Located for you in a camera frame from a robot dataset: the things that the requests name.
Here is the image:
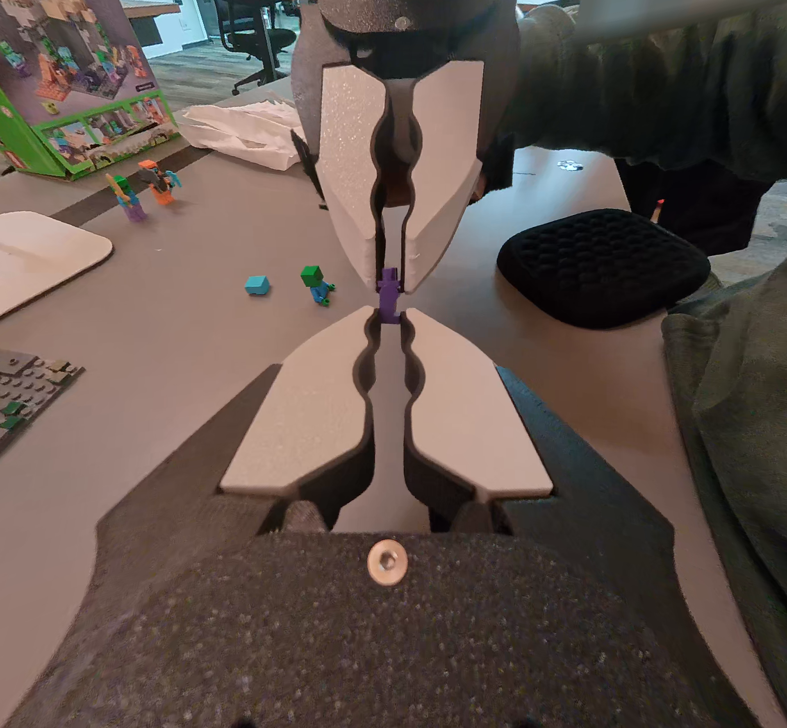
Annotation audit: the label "black mesh wrist rest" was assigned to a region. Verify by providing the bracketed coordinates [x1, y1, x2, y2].
[497, 209, 711, 329]

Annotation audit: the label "black mesh office chair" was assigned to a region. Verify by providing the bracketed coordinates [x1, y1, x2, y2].
[192, 0, 297, 96]

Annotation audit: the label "orange toy figure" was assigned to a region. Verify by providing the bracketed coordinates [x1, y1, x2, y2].
[136, 159, 184, 206]

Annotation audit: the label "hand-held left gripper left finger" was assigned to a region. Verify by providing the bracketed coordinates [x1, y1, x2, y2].
[219, 305, 377, 529]

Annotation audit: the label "green toy figure purple legs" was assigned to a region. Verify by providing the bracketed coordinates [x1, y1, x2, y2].
[105, 174, 148, 224]

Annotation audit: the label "toy set cardboard box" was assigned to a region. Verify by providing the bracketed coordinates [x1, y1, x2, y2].
[0, 0, 180, 182]

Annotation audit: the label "grey toy baseplate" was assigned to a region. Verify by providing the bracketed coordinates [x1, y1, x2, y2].
[0, 348, 86, 455]

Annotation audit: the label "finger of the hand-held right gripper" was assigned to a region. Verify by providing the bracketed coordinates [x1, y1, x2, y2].
[400, 59, 487, 294]
[315, 63, 389, 293]

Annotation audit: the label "person's green hoodie torso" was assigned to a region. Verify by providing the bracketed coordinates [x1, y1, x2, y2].
[661, 261, 787, 710]

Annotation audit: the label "white flat pad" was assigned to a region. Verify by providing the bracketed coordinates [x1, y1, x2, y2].
[0, 211, 114, 318]

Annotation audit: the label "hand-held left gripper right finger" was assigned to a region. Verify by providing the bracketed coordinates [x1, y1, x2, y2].
[400, 308, 553, 529]

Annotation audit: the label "white paper bag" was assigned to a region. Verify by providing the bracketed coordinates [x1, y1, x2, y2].
[175, 98, 308, 172]

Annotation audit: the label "grey desk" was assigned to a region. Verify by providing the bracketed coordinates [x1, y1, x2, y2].
[0, 77, 776, 728]

